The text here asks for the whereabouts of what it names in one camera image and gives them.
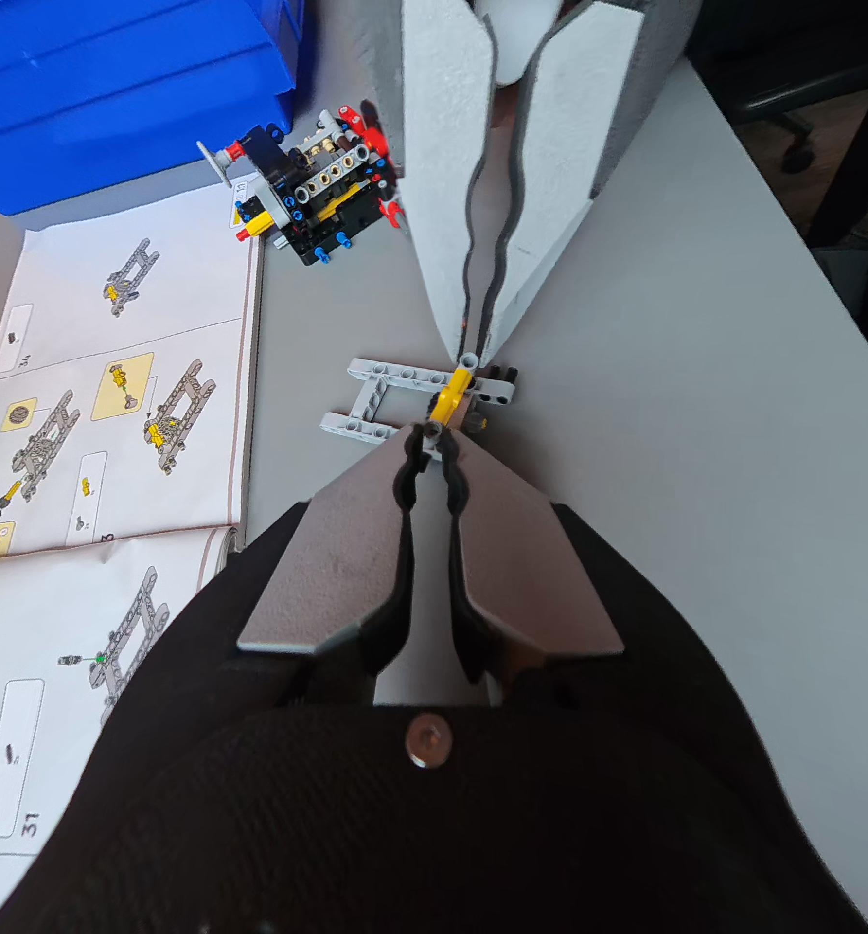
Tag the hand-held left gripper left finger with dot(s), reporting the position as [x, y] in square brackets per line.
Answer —
[331, 569]

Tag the yellow lego axle connector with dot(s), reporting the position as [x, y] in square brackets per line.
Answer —
[452, 394]

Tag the blue plastic bin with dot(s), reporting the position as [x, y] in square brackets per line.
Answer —
[113, 109]

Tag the lego car chassis assembly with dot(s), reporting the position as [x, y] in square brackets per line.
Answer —
[331, 219]

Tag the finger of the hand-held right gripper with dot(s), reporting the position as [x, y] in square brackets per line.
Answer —
[558, 146]
[441, 146]

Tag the black office chair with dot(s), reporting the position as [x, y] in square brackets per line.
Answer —
[806, 91]

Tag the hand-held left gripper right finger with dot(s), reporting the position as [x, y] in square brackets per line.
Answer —
[528, 576]

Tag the lego instruction booklet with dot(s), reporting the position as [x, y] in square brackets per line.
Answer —
[186, 306]

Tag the grey lego frame assembly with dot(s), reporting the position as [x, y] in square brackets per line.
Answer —
[404, 374]

